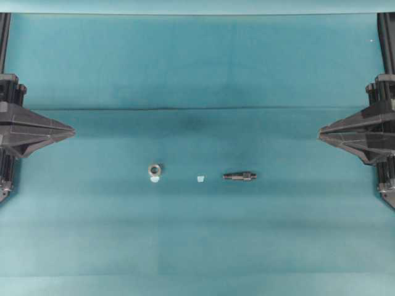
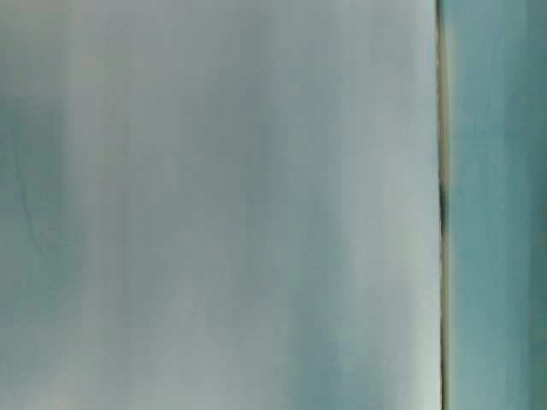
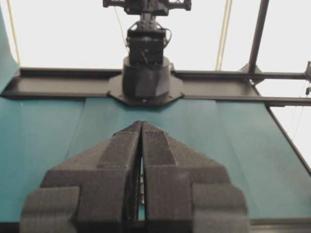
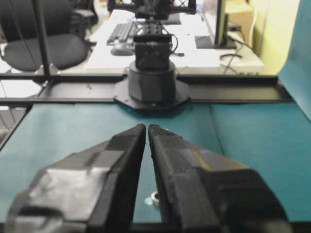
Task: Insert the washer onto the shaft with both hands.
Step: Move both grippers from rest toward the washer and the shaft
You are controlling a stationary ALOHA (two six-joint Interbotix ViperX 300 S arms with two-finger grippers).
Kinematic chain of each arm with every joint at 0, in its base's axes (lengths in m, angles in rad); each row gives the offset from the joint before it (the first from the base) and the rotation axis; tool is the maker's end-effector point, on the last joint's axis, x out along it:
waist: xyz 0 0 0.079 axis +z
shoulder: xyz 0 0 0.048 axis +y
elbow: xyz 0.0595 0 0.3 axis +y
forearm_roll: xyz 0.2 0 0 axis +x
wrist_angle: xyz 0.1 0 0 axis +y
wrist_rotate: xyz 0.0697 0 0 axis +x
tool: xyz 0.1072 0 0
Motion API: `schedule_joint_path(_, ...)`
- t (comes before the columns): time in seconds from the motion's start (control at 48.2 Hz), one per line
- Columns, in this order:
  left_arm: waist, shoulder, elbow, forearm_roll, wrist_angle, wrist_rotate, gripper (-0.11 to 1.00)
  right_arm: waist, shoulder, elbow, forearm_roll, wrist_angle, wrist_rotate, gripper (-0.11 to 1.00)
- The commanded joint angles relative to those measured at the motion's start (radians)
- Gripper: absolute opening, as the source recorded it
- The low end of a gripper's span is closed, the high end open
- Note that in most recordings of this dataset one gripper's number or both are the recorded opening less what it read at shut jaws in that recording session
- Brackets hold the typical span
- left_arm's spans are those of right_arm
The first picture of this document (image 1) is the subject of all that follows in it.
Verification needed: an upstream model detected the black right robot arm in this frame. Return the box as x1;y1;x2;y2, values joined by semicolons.
318;12;394;207

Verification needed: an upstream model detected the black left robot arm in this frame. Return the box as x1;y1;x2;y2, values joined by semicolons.
1;13;75;202

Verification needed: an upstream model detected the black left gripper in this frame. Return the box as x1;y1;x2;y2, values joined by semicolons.
0;73;77;204

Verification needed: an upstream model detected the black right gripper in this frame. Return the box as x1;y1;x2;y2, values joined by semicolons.
318;73;395;201

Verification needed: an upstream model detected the dark threaded metal shaft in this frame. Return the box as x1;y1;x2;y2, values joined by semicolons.
223;171;257;181

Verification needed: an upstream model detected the white tape mark left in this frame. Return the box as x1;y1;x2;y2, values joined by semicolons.
150;176;160;183

